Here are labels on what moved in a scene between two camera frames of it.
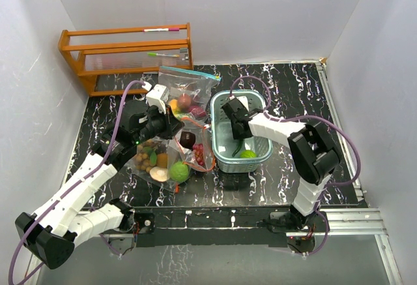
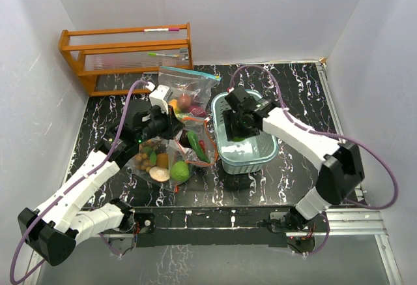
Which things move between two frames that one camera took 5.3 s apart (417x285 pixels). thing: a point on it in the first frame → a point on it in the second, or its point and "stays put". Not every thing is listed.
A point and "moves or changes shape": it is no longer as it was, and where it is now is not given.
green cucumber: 238,148 → 195,143
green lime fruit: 248,154 moves or changes shape
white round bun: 159,173 stays put
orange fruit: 162,160 stays put
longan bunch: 146,156 stays put
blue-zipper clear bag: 189,92 stays put
